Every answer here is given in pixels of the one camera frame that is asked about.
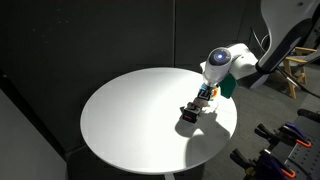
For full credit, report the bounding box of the black cylindrical handle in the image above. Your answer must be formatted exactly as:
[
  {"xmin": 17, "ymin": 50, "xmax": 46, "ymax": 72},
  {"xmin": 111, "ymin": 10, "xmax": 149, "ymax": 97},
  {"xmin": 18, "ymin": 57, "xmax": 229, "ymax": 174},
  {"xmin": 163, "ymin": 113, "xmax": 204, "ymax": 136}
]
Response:
[{"xmin": 297, "ymin": 108, "xmax": 320, "ymax": 124}]

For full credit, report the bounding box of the purple black spring clamp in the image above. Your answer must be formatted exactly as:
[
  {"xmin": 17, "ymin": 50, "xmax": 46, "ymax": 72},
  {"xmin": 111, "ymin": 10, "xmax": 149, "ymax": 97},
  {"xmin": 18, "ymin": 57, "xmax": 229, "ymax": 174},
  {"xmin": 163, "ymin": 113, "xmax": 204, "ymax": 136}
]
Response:
[
  {"xmin": 229, "ymin": 147, "xmax": 298, "ymax": 180},
  {"xmin": 254, "ymin": 121, "xmax": 313, "ymax": 149}
]

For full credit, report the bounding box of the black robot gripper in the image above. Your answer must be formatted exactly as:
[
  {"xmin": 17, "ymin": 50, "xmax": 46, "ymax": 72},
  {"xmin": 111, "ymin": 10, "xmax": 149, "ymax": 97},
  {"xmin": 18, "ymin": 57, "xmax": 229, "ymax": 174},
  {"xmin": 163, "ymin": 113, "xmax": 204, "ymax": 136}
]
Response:
[{"xmin": 201, "ymin": 80, "xmax": 221, "ymax": 91}]

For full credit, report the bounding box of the wooden folding chair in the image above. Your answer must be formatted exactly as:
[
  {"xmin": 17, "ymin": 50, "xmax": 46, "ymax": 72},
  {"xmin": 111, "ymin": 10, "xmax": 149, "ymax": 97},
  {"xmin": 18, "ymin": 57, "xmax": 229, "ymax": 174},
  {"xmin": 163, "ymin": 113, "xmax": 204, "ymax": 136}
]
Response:
[{"xmin": 282, "ymin": 46, "xmax": 318, "ymax": 100}]

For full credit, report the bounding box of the black checkered square toy cube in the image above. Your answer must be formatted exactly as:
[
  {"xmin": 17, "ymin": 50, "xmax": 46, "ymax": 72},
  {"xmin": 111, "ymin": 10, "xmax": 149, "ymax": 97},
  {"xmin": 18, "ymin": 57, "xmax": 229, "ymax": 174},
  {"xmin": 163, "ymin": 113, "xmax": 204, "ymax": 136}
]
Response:
[{"xmin": 182, "ymin": 100, "xmax": 205, "ymax": 125}]

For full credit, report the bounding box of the teal wrist mounted box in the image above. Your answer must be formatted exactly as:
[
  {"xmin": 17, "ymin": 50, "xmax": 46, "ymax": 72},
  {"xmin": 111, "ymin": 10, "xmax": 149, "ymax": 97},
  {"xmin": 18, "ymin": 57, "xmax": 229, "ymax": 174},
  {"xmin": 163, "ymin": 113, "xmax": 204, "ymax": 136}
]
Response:
[{"xmin": 218, "ymin": 73, "xmax": 238, "ymax": 100}]

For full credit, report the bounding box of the perforated metal board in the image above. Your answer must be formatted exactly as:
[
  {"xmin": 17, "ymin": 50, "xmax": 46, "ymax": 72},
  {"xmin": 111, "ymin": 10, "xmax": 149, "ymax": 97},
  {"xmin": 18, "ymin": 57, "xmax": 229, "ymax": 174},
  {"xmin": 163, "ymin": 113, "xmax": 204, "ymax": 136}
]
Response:
[{"xmin": 286, "ymin": 139, "xmax": 320, "ymax": 180}]

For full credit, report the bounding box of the blue square toy cube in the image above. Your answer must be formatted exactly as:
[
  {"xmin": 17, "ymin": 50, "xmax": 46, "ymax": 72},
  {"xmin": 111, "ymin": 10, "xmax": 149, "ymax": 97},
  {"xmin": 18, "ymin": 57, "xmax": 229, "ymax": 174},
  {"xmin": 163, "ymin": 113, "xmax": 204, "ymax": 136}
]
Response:
[{"xmin": 196, "ymin": 87, "xmax": 216, "ymax": 102}]

